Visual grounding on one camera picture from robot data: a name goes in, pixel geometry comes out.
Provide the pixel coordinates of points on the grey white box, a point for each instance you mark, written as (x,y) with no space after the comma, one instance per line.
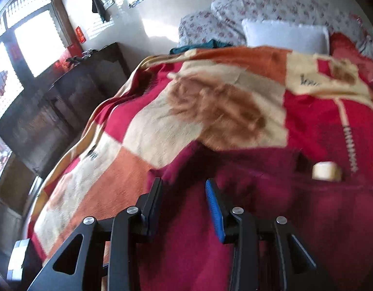
(18,257)

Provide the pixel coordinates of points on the red paper wall sticker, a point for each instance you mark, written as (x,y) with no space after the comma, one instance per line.
(80,34)

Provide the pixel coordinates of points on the window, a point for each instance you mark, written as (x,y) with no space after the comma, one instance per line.
(35,42)

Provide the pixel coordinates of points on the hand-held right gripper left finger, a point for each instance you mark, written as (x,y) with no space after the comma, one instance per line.
(153,206)

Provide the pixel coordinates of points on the grey floral pillow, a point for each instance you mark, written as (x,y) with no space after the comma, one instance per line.
(280,3)

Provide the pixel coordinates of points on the teal cloth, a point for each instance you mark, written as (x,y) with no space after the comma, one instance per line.
(204,46)

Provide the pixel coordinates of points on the red cushion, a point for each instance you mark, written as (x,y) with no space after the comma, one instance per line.
(347,48)

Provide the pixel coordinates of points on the patchwork printed blanket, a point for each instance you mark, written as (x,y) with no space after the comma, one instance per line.
(223,81)

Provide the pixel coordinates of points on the white pillow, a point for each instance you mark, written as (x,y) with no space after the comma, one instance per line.
(283,36)

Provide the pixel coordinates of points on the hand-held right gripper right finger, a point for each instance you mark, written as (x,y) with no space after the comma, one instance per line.
(215,212)

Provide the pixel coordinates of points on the small floral pillow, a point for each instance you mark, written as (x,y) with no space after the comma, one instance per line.
(201,24)

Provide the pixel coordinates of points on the red box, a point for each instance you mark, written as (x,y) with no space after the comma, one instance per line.
(68,56)

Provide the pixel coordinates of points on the dark clutter on cabinet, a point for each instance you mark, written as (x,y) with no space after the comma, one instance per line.
(80,57)

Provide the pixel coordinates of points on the maroon sweater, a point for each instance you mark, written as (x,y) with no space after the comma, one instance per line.
(295,218)

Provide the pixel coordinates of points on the dark wooden cabinet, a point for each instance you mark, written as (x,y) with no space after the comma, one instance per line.
(68,97)

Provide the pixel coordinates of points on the dark hanging cloth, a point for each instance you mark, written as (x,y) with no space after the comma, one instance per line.
(99,6)

